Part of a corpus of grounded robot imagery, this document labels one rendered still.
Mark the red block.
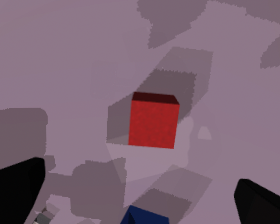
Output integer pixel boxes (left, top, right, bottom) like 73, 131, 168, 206
129, 92, 179, 149

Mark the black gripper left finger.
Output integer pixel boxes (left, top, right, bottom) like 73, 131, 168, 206
0, 157, 45, 224

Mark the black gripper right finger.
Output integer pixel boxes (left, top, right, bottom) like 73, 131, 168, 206
234, 178, 280, 224

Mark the blue block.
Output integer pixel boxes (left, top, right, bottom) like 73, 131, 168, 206
120, 206, 169, 224

